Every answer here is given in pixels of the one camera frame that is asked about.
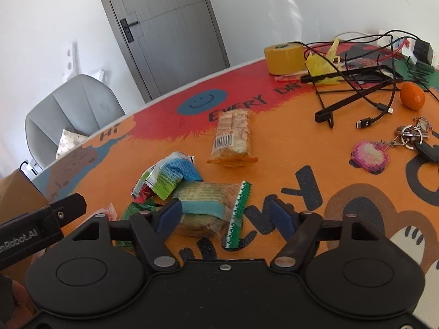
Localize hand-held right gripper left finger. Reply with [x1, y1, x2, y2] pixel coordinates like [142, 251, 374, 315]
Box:
[69, 198, 183, 274]

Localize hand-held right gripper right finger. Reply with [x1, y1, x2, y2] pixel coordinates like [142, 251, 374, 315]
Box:
[266, 198, 378, 274]

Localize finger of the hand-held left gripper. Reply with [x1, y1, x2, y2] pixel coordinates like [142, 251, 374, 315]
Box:
[51, 192, 87, 227]

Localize red snack packet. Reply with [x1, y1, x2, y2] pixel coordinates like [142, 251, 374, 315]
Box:
[135, 187, 154, 204]

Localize green white snack packet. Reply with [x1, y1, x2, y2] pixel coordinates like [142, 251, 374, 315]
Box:
[132, 157, 183, 200]

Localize orange pink snack packet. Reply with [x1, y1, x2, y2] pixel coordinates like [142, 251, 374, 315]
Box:
[97, 205, 119, 221]

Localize green edged cake packet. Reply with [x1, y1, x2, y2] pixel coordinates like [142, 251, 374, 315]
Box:
[171, 180, 253, 250]

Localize cardboard box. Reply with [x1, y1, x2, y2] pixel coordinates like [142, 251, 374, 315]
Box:
[0, 169, 50, 229]

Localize orange biscuit packet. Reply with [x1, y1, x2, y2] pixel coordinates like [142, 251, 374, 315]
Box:
[206, 109, 259, 168]

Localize person's left hand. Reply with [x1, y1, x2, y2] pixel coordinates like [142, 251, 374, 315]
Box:
[0, 280, 37, 329]

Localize white dotted cushion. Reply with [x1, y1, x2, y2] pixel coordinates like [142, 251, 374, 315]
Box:
[55, 128, 90, 160]

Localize grey chair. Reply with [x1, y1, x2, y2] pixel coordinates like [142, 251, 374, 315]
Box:
[25, 73, 126, 172]

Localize black folding stand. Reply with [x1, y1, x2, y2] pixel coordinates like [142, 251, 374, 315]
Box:
[300, 64, 406, 129]

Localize white foam piece with holes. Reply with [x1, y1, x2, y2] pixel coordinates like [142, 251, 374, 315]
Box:
[61, 41, 105, 83]

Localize yellow plastic bag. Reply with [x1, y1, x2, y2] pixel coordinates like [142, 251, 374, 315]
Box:
[305, 38, 344, 86]

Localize yellow tape roll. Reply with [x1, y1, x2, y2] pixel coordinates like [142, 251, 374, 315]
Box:
[263, 42, 307, 75]

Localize bunch of keys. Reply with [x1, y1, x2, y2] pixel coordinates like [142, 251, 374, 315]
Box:
[390, 116, 439, 164]

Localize orange fruit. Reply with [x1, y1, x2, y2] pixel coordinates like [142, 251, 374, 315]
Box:
[399, 82, 426, 110]

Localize grey door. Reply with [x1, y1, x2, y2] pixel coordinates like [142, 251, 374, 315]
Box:
[91, 0, 230, 104]

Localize black flat pad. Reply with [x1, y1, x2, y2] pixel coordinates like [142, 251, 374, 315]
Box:
[342, 42, 393, 64]

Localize white power strip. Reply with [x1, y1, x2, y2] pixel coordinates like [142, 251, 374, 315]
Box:
[377, 34, 439, 69]

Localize black charger adapter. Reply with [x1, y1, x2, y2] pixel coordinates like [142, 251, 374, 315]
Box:
[413, 39, 434, 66]

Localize pink pixel keychain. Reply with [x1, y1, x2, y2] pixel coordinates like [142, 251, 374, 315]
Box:
[350, 139, 392, 175]

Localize black charging cable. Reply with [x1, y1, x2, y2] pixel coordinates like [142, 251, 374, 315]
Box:
[303, 30, 439, 131]

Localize black door handle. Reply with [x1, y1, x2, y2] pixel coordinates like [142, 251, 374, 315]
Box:
[119, 17, 140, 44]

